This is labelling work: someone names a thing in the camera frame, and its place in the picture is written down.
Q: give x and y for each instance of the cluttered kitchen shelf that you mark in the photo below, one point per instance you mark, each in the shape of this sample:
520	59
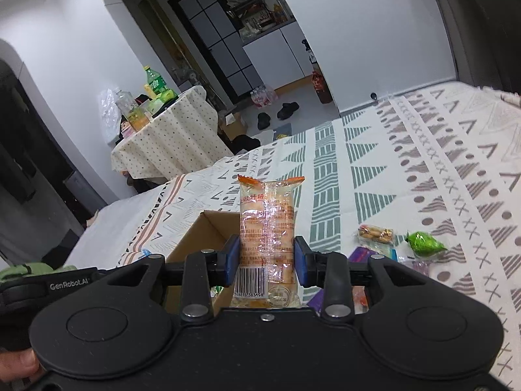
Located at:
260	16

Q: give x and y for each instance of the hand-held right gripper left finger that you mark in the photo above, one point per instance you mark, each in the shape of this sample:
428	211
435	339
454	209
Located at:
233	260

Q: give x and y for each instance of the black framed glass door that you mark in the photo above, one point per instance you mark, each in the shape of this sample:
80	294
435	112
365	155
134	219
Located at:
219	44

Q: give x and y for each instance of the clear nut snack packet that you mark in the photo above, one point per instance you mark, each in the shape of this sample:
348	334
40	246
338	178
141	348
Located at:
374	234

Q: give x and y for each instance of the clear plastic bag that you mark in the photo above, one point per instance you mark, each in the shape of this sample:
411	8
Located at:
108	114

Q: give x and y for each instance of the table with dotted tablecloth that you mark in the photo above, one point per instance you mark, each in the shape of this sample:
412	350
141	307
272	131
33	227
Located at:
175	138

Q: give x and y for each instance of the blue flat item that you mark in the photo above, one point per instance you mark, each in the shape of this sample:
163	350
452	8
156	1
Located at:
283	131

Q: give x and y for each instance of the black spray bottle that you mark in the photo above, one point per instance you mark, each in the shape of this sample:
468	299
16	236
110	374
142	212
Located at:
308	55

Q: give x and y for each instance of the black bag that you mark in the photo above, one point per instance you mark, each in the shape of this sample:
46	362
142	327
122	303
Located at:
244	143

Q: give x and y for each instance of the green cloth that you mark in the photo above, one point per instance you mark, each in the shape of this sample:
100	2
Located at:
28	271

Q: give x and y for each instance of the red snack packet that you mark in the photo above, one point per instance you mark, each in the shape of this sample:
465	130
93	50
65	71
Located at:
360	299

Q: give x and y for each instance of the green plastic bottle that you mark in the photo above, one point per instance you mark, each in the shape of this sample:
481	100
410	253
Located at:
154	79

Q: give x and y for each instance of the small cardboard box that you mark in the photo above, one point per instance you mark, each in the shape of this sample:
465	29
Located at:
234	126

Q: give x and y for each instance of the black slipper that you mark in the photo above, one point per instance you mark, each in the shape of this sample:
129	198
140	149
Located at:
264	120
288	110

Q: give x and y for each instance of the dark hanging clothes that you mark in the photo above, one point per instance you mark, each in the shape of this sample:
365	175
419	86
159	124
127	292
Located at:
18	138

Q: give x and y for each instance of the green bag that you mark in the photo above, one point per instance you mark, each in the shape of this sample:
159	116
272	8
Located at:
163	99

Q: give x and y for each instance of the person's left hand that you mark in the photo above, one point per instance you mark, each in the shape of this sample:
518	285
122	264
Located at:
18	364

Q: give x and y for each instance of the brown cardboard box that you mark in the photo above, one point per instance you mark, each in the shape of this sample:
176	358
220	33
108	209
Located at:
199	236

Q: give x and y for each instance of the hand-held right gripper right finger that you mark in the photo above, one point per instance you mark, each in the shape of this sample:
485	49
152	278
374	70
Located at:
300	261

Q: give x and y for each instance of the orange cake snack packet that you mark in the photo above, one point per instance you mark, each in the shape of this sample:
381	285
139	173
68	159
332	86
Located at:
266	220

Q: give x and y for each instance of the white kitchen cabinet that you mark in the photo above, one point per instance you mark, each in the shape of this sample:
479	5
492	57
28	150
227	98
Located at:
281	57

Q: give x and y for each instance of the clear bottle with orange drink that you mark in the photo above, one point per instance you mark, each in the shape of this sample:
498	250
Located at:
130	110

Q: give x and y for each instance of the pack of water bottles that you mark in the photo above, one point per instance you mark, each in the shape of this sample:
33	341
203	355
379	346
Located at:
264	95

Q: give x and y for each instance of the green snack packet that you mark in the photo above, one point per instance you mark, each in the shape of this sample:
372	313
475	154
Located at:
423	243

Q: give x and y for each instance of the purple snack packet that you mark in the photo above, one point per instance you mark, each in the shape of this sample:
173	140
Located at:
362	255

